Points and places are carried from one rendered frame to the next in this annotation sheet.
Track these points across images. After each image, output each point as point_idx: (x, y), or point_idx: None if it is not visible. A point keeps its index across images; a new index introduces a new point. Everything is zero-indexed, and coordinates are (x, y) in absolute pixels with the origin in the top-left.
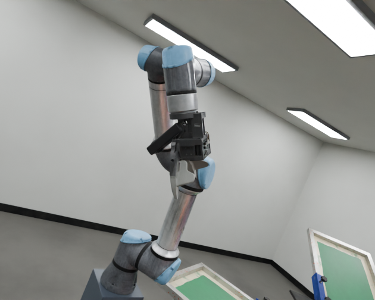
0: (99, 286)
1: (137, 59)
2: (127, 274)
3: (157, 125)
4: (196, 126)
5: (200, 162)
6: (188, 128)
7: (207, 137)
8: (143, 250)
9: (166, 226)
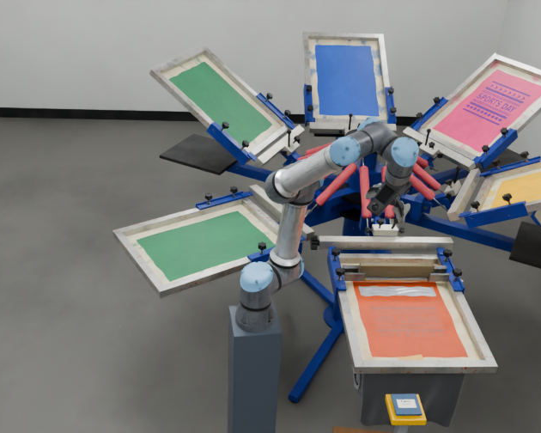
0: (264, 333)
1: (345, 163)
2: (270, 303)
3: (310, 184)
4: None
5: None
6: None
7: None
8: (277, 275)
9: (295, 240)
